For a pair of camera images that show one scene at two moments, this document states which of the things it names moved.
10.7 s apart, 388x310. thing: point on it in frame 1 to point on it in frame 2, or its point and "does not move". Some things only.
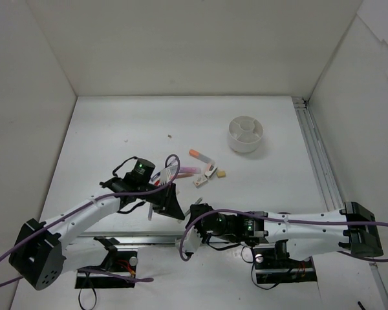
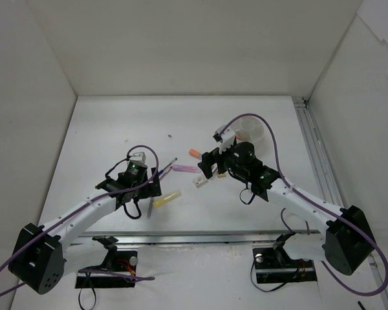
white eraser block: [200, 181] does not move
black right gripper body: [198, 217] to [209, 163]
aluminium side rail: [328, 179] does not move
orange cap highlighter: [201, 156] does not move
